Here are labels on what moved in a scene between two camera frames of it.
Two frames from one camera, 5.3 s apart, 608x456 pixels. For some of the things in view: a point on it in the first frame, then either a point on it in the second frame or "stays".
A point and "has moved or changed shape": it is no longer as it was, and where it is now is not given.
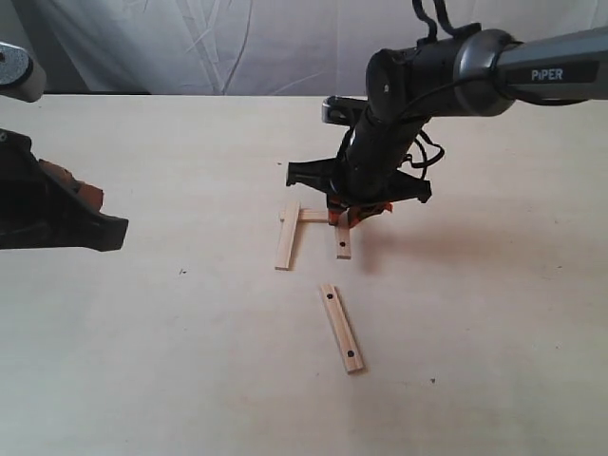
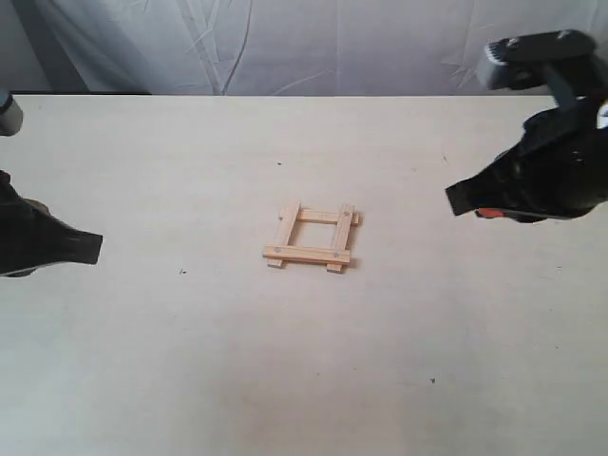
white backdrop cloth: x=245 y=47 stays
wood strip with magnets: x=343 y=242 has moved or changed shape
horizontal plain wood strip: x=313 y=215 stays
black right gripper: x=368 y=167 -> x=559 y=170
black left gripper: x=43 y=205 -> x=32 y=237
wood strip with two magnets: x=341 y=330 -> x=329 y=255
